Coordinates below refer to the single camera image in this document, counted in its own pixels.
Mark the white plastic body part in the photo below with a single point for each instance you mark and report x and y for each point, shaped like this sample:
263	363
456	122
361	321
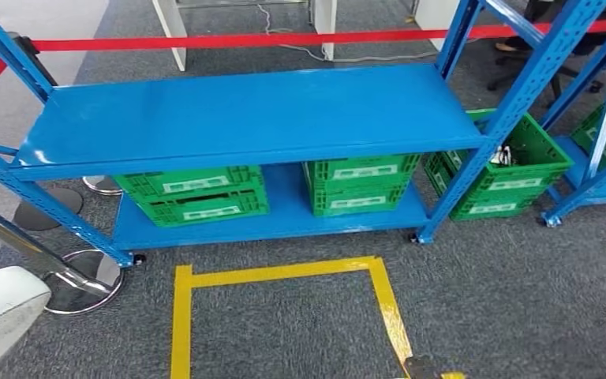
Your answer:
0	314

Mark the yellow floor tape square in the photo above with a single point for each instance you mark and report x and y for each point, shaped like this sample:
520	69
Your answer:
180	324

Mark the white desk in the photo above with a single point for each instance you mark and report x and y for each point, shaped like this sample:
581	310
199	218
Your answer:
433	15
169	31

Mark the black office chair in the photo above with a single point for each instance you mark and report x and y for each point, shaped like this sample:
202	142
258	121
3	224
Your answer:
559	78

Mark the chrome stanchion post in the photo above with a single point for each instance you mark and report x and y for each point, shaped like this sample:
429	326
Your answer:
20	243

